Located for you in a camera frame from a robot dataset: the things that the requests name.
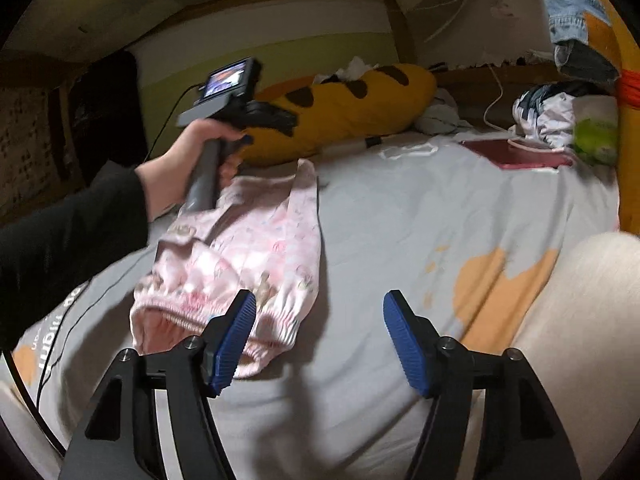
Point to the yellow orange blanket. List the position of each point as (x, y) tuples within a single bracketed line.
[(627, 170)]

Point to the pink printed pants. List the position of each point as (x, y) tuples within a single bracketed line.
[(250, 240)]

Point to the green packet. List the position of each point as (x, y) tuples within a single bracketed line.
[(595, 140)]

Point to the white tissue paper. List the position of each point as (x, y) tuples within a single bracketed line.
[(357, 67)]

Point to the grey bed sheet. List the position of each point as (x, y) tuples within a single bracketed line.
[(400, 220)]

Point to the pile of white clothes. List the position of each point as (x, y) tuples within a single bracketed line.
[(550, 110)]

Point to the blue denim jeans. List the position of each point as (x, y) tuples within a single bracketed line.
[(567, 5)]

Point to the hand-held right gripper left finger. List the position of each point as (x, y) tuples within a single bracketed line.
[(232, 345)]

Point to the yellow plush pillow dark spots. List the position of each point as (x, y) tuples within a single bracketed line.
[(350, 105)]

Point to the person's left forearm black sleeve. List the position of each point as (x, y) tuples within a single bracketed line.
[(70, 240)]

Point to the red flat book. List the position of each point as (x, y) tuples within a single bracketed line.
[(515, 155)]

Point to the person's left hand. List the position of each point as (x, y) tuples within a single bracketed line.
[(172, 170)]

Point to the white crumpled cloth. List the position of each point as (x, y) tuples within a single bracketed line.
[(442, 112)]

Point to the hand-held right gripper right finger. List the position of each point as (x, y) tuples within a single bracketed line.
[(407, 345)]

